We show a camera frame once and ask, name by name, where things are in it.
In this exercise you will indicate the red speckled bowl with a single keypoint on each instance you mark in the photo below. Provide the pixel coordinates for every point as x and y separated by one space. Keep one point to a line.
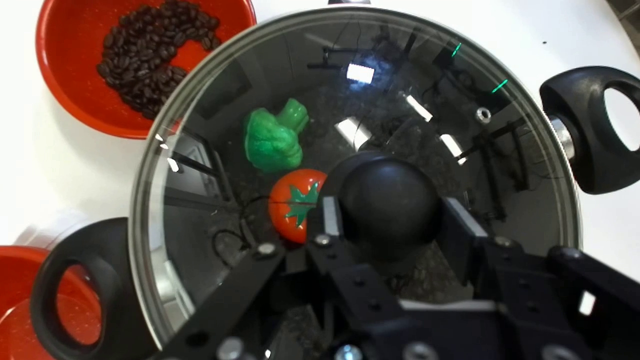
21 300

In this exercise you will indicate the green toy broccoli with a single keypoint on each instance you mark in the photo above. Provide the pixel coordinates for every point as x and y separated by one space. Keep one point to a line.
270 142

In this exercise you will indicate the black cooking pot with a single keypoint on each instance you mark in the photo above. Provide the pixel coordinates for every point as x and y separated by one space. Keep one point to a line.
581 100

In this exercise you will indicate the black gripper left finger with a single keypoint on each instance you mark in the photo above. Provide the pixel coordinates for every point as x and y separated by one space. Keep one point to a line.
232 292

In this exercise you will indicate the coffee bean pile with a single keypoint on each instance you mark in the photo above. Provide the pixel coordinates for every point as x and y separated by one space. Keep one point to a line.
140 60

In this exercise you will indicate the orange bowl with beans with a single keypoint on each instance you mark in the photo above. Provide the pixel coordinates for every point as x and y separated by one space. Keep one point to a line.
70 81

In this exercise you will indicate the glass lid black knob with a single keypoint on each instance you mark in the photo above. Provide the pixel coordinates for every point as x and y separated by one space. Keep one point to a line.
386 200

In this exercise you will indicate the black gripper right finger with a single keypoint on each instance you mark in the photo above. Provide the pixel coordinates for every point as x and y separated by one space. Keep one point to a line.
586 292

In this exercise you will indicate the red toy tomato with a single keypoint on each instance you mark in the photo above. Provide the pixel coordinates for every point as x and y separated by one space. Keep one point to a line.
293 206

